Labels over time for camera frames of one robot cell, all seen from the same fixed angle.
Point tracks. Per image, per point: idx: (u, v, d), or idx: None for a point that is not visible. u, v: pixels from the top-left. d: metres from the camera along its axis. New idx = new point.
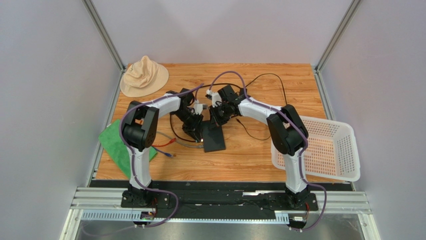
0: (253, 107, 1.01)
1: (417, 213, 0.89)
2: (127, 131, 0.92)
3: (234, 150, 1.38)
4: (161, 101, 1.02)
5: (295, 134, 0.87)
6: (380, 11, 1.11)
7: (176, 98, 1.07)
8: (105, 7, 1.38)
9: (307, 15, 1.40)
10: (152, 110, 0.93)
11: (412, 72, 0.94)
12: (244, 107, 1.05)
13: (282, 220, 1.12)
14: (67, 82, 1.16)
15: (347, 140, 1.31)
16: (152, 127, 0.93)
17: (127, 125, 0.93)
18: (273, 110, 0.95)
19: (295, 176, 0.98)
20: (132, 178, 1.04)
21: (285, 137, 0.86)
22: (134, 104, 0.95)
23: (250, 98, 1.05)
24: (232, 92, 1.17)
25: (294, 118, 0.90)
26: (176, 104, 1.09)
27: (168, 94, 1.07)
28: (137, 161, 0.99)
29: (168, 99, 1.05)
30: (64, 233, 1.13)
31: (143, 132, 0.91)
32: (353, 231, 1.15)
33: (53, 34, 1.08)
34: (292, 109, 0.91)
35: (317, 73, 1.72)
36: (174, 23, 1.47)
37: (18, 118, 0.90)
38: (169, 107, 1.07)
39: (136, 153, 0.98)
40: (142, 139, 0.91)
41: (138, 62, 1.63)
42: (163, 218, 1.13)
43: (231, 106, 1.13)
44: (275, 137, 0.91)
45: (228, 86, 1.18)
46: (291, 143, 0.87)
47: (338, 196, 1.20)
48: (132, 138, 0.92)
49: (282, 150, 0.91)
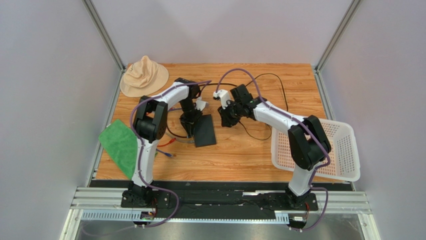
0: (271, 114, 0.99)
1: (418, 213, 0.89)
2: (139, 124, 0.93)
3: (234, 149, 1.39)
4: (170, 93, 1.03)
5: (316, 149, 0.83)
6: (380, 11, 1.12)
7: (185, 88, 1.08)
8: (105, 7, 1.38)
9: (308, 15, 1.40)
10: (163, 103, 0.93)
11: (412, 72, 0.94)
12: (261, 113, 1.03)
13: (282, 220, 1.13)
14: (67, 82, 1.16)
15: (347, 140, 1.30)
16: (163, 119, 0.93)
17: (139, 119, 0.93)
18: (294, 120, 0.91)
19: (303, 183, 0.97)
20: (136, 173, 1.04)
21: (307, 152, 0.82)
22: (144, 98, 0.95)
23: (267, 103, 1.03)
24: (245, 92, 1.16)
25: (317, 131, 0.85)
26: (184, 94, 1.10)
27: (176, 85, 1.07)
28: (145, 154, 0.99)
29: (176, 90, 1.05)
30: (64, 233, 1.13)
31: (154, 125, 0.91)
32: (353, 231, 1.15)
33: (53, 34, 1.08)
34: (317, 121, 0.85)
35: (317, 73, 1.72)
36: (174, 23, 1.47)
37: (18, 118, 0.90)
38: (178, 97, 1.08)
39: (145, 145, 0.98)
40: (154, 131, 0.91)
41: (138, 62, 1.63)
42: (163, 218, 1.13)
43: (244, 109, 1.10)
44: (294, 150, 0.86)
45: (241, 86, 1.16)
46: (312, 158, 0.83)
47: (338, 196, 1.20)
48: (145, 131, 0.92)
49: (301, 164, 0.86)
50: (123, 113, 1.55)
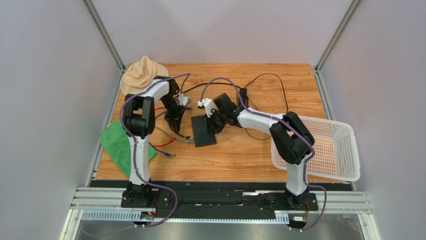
0: (254, 118, 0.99)
1: (418, 213, 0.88)
2: (129, 122, 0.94)
3: (234, 149, 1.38)
4: (153, 89, 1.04)
5: (300, 142, 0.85)
6: (380, 11, 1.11)
7: (165, 83, 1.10)
8: (105, 7, 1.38)
9: (308, 15, 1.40)
10: (149, 97, 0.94)
11: (412, 72, 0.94)
12: (244, 120, 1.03)
13: (282, 220, 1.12)
14: (67, 82, 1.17)
15: (347, 140, 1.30)
16: (151, 113, 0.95)
17: (127, 117, 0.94)
18: (275, 119, 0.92)
19: (298, 181, 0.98)
20: (133, 173, 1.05)
21: (290, 146, 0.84)
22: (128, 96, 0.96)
23: (249, 108, 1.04)
24: (229, 101, 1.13)
25: (298, 125, 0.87)
26: (166, 89, 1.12)
27: (156, 80, 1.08)
28: (139, 151, 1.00)
29: (158, 85, 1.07)
30: (64, 233, 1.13)
31: (144, 120, 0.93)
32: (353, 231, 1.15)
33: (53, 35, 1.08)
34: (295, 116, 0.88)
35: (317, 73, 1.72)
36: (174, 23, 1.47)
37: (19, 118, 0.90)
38: (160, 92, 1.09)
39: (138, 141, 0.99)
40: (145, 126, 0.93)
41: (138, 62, 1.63)
42: (162, 218, 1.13)
43: (230, 118, 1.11)
44: (279, 147, 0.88)
45: (224, 95, 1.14)
46: (298, 152, 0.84)
47: (338, 196, 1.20)
48: (136, 127, 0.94)
49: (290, 161, 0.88)
50: None
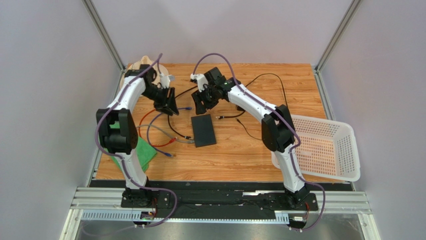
0: (245, 99, 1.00)
1: (419, 213, 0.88)
2: (108, 141, 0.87)
3: (234, 149, 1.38)
4: (126, 94, 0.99)
5: (285, 133, 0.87)
6: (380, 11, 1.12)
7: (139, 81, 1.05)
8: (105, 6, 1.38)
9: (307, 15, 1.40)
10: (124, 111, 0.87)
11: (412, 72, 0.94)
12: (234, 96, 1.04)
13: (282, 220, 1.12)
14: (67, 82, 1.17)
15: (347, 140, 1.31)
16: (131, 126, 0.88)
17: (105, 135, 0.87)
18: (267, 108, 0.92)
19: (289, 173, 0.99)
20: (128, 181, 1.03)
21: (276, 137, 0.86)
22: (100, 112, 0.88)
23: (241, 87, 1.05)
24: (219, 74, 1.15)
25: (287, 117, 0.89)
26: (140, 87, 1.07)
27: (128, 82, 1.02)
28: (128, 165, 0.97)
29: (131, 87, 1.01)
30: (64, 233, 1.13)
31: (125, 136, 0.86)
32: (352, 231, 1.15)
33: (53, 35, 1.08)
34: (286, 109, 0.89)
35: (317, 73, 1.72)
36: (174, 23, 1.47)
37: (19, 118, 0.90)
38: (136, 94, 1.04)
39: (125, 157, 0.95)
40: (127, 142, 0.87)
41: (138, 62, 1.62)
42: (161, 218, 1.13)
43: (219, 90, 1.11)
44: (265, 134, 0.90)
45: (215, 69, 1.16)
46: (281, 142, 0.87)
47: (339, 196, 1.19)
48: (117, 145, 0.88)
49: (271, 147, 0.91)
50: None
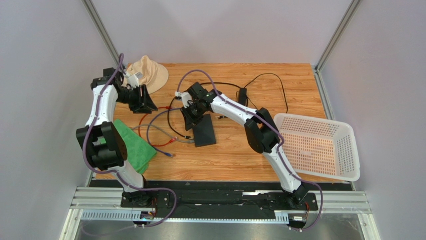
0: (227, 108, 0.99)
1: (418, 213, 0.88)
2: (98, 159, 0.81)
3: (234, 149, 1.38)
4: (102, 106, 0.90)
5: (269, 134, 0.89)
6: (380, 11, 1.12)
7: (111, 89, 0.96)
8: (105, 7, 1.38)
9: (307, 15, 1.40)
10: (107, 124, 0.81)
11: (412, 72, 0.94)
12: (217, 106, 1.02)
13: (282, 220, 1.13)
14: (67, 82, 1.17)
15: (347, 140, 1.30)
16: (118, 138, 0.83)
17: (93, 155, 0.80)
18: (249, 113, 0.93)
19: (281, 172, 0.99)
20: (126, 187, 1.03)
21: (260, 139, 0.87)
22: (81, 132, 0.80)
23: (223, 96, 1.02)
24: (201, 88, 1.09)
25: (269, 120, 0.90)
26: (114, 95, 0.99)
27: (98, 93, 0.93)
28: (124, 175, 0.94)
29: (105, 98, 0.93)
30: (64, 233, 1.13)
31: (115, 150, 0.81)
32: (353, 231, 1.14)
33: (53, 35, 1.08)
34: (267, 112, 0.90)
35: (317, 73, 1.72)
36: (174, 23, 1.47)
37: (19, 118, 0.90)
38: (112, 103, 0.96)
39: (119, 170, 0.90)
40: (119, 155, 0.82)
41: (138, 62, 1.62)
42: (161, 218, 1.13)
43: (201, 103, 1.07)
44: (250, 138, 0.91)
45: (196, 84, 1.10)
46: (267, 143, 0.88)
47: (339, 196, 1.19)
48: (108, 161, 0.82)
49: (258, 150, 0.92)
50: (123, 114, 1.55)
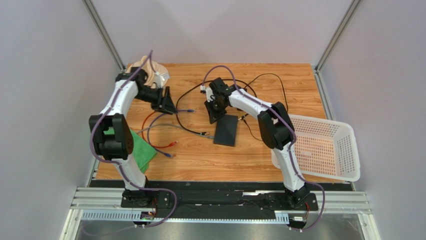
0: (244, 100, 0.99)
1: (418, 213, 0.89)
2: (103, 148, 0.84)
3: (234, 149, 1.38)
4: (119, 98, 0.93)
5: (282, 130, 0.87)
6: (380, 11, 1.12)
7: (130, 84, 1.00)
8: (105, 7, 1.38)
9: (307, 15, 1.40)
10: (118, 116, 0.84)
11: (411, 72, 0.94)
12: (235, 99, 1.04)
13: (282, 220, 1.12)
14: (67, 82, 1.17)
15: (347, 140, 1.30)
16: (125, 131, 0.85)
17: (99, 142, 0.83)
18: (264, 106, 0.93)
19: (288, 170, 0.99)
20: (127, 183, 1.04)
21: (273, 134, 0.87)
22: (93, 118, 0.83)
23: (241, 90, 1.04)
24: (222, 83, 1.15)
25: (284, 115, 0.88)
26: (133, 91, 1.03)
27: (119, 87, 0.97)
28: (126, 169, 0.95)
29: (123, 91, 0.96)
30: (64, 233, 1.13)
31: (120, 142, 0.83)
32: (353, 231, 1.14)
33: (53, 35, 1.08)
34: (283, 106, 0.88)
35: (317, 73, 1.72)
36: (174, 23, 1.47)
37: (19, 118, 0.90)
38: (129, 97, 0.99)
39: (122, 163, 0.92)
40: (122, 148, 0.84)
41: (138, 62, 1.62)
42: (161, 218, 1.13)
43: (220, 96, 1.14)
44: (263, 132, 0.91)
45: (218, 79, 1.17)
46: (279, 139, 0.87)
47: (338, 196, 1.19)
48: (112, 151, 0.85)
49: (270, 145, 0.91)
50: None
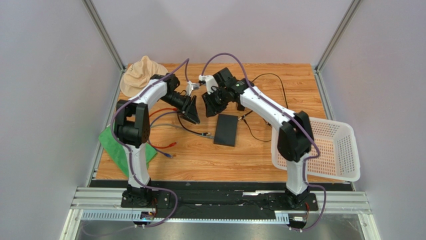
0: (260, 103, 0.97)
1: (418, 213, 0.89)
2: (121, 131, 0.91)
3: (234, 149, 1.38)
4: (148, 92, 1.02)
5: (303, 142, 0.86)
6: (380, 11, 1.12)
7: (162, 84, 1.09)
8: (105, 7, 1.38)
9: (308, 15, 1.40)
10: (143, 105, 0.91)
11: (412, 72, 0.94)
12: (248, 100, 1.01)
13: (282, 220, 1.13)
14: (67, 82, 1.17)
15: (347, 140, 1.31)
16: (146, 121, 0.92)
17: (120, 125, 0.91)
18: (285, 115, 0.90)
19: (297, 179, 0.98)
20: (131, 177, 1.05)
21: (294, 146, 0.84)
22: (121, 102, 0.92)
23: (255, 89, 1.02)
24: (229, 76, 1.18)
25: (306, 126, 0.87)
26: (162, 90, 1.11)
27: (152, 83, 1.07)
28: (135, 159, 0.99)
29: (153, 88, 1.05)
30: (64, 233, 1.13)
31: (138, 129, 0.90)
32: (353, 231, 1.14)
33: (53, 34, 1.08)
34: (306, 116, 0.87)
35: (317, 73, 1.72)
36: (174, 23, 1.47)
37: (18, 119, 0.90)
38: (156, 94, 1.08)
39: (133, 150, 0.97)
40: (138, 136, 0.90)
41: (138, 62, 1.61)
42: (162, 218, 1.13)
43: (229, 93, 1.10)
44: (282, 142, 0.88)
45: (225, 71, 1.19)
46: (298, 151, 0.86)
47: (338, 196, 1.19)
48: (128, 136, 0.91)
49: (288, 156, 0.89)
50: None
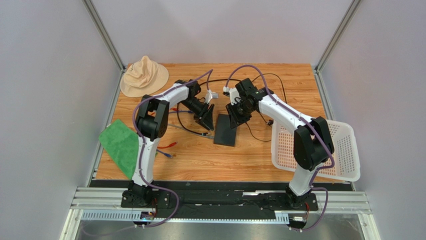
0: (277, 109, 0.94)
1: (418, 213, 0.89)
2: (141, 123, 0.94)
3: (234, 149, 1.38)
4: (171, 93, 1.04)
5: (320, 150, 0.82)
6: (380, 11, 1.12)
7: (185, 88, 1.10)
8: (105, 7, 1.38)
9: (308, 15, 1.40)
10: (165, 102, 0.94)
11: (411, 72, 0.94)
12: (265, 106, 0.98)
13: (282, 220, 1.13)
14: (67, 82, 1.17)
15: (347, 140, 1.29)
16: (165, 117, 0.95)
17: (141, 117, 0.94)
18: (301, 120, 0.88)
19: (303, 183, 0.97)
20: (136, 173, 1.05)
21: (310, 153, 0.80)
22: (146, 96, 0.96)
23: (274, 97, 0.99)
24: (251, 85, 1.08)
25: (323, 133, 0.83)
26: (185, 95, 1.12)
27: (176, 85, 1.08)
28: (146, 152, 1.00)
29: (176, 90, 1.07)
30: (64, 233, 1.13)
31: (156, 123, 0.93)
32: (353, 231, 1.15)
33: (53, 34, 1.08)
34: (324, 122, 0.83)
35: (317, 73, 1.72)
36: (175, 23, 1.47)
37: (18, 118, 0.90)
38: (178, 98, 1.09)
39: (146, 143, 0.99)
40: (156, 130, 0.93)
41: (138, 62, 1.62)
42: (163, 218, 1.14)
43: (248, 100, 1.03)
44: (298, 149, 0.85)
45: (246, 80, 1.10)
46: (315, 160, 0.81)
47: (338, 196, 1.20)
48: (146, 129, 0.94)
49: (303, 165, 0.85)
50: (123, 113, 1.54)
